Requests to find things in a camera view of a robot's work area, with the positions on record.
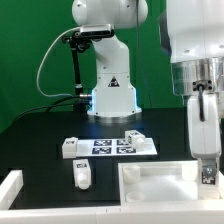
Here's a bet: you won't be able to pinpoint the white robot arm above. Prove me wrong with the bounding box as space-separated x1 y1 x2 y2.
72 0 224 185

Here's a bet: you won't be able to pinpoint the silver depth camera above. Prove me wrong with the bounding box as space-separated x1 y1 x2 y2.
80 24 114 39

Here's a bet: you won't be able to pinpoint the white U-shaped fence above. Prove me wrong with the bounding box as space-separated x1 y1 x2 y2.
0 171 224 224

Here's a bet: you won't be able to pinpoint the white square tabletop part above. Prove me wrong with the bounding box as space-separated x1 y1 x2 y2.
118 160 224 205

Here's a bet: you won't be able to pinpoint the grey camera cable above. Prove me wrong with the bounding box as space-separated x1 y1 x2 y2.
35 27 82 99

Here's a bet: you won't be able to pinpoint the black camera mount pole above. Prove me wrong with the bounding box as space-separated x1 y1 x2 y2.
62 33 92 113

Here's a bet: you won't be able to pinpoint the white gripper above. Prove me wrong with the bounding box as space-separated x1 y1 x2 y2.
187 94 221 185

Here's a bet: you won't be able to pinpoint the white sheet with markers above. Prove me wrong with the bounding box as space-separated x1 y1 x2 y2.
76 138 157 157

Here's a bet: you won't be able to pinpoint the black base cables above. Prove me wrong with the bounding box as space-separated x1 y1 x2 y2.
12 93 93 122

